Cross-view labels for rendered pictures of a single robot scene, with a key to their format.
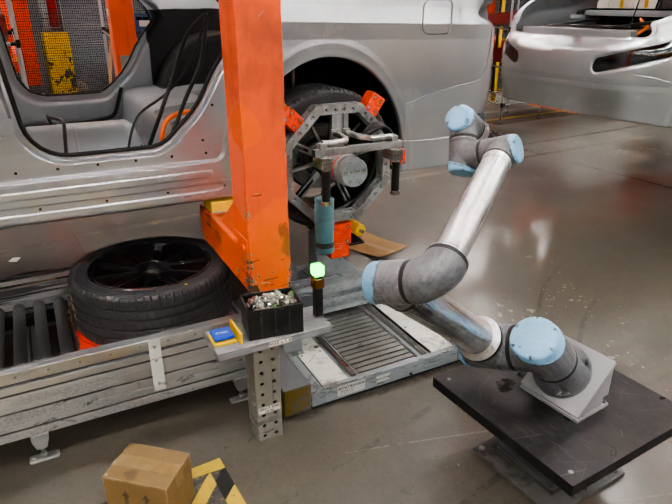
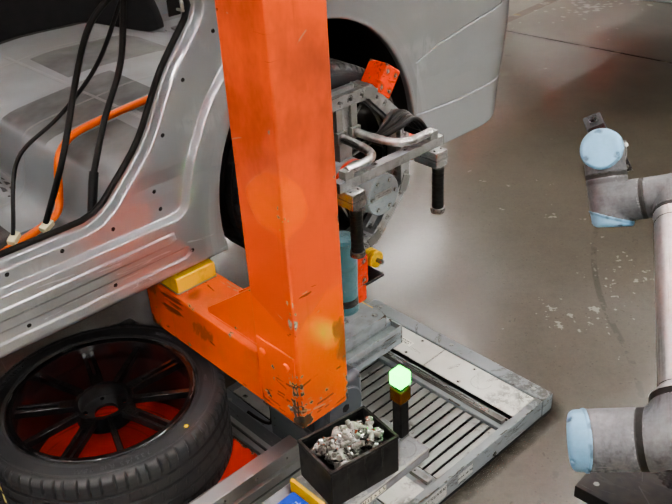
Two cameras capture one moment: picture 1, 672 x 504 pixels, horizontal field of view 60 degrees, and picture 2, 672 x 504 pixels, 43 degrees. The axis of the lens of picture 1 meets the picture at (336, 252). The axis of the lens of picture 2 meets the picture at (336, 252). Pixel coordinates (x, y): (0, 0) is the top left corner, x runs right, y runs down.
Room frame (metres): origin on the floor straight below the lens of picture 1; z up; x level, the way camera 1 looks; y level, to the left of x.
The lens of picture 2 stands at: (0.37, 0.61, 2.00)
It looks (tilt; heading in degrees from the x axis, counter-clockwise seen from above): 31 degrees down; 345
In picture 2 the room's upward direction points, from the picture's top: 3 degrees counter-clockwise
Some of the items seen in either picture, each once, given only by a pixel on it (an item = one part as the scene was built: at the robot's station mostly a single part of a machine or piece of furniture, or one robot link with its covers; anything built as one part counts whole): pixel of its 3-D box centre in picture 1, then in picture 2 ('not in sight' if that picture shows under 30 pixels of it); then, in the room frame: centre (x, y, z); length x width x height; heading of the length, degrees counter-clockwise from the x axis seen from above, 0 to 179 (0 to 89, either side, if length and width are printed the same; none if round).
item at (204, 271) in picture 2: (221, 201); (183, 269); (2.50, 0.51, 0.71); 0.14 x 0.14 x 0.05; 27
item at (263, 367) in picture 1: (263, 386); not in sight; (1.81, 0.27, 0.21); 0.10 x 0.10 x 0.42; 27
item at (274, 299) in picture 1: (271, 311); (348, 453); (1.83, 0.23, 0.51); 0.20 x 0.14 x 0.13; 109
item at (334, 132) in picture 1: (328, 131); (343, 143); (2.46, 0.03, 1.03); 0.19 x 0.18 x 0.11; 27
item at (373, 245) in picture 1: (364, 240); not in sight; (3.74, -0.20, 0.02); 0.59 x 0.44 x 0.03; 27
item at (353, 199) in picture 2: (322, 161); (347, 195); (2.35, 0.05, 0.93); 0.09 x 0.05 x 0.05; 27
